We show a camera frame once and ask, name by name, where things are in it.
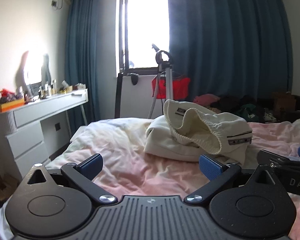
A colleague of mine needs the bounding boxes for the pile of dark clothes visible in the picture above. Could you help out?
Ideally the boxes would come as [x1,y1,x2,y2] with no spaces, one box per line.
[209,94,276,123]

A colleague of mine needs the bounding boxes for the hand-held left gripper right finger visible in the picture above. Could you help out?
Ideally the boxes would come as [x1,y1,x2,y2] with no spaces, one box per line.
[186,154,278,204]

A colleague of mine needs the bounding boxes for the pink cloth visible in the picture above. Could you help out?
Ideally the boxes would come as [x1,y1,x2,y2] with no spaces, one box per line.
[193,94,217,106]

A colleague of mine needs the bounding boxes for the orange tray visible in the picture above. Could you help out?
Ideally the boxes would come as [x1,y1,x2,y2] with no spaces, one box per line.
[0,97,25,112]

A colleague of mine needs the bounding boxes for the round lit vanity mirror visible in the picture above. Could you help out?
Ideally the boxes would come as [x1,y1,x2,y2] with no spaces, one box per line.
[22,44,52,90]

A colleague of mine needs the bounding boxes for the brown cardboard box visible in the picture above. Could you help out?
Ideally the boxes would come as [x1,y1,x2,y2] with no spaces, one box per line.
[272,91,297,116]

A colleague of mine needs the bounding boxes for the window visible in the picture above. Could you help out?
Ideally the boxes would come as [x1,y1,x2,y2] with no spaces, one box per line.
[117,0,171,72]

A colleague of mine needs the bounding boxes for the red garment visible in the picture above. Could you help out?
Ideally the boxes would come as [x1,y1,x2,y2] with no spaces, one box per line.
[151,76,191,99]

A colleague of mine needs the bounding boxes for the white dresser desk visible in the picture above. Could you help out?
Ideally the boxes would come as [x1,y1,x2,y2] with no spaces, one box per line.
[0,89,88,180]

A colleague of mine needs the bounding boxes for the cream white pants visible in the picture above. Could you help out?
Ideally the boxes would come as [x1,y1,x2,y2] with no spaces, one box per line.
[144,99,253,166]

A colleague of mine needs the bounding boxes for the bed with pink sheet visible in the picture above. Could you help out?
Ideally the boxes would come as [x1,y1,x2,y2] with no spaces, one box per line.
[0,116,300,240]

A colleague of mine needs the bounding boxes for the group of cosmetic bottles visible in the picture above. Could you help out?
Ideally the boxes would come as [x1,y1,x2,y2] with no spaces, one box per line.
[38,79,58,97]

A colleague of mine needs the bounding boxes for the cardboard box on floor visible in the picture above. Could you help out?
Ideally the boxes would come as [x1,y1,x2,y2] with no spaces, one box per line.
[0,174,18,202]

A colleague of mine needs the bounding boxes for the blue curtain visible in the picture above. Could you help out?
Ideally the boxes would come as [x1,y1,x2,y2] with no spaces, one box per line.
[166,0,293,101]
[64,0,127,128]

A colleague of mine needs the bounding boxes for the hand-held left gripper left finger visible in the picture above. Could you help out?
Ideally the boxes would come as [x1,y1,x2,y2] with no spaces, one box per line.
[27,153,116,205]

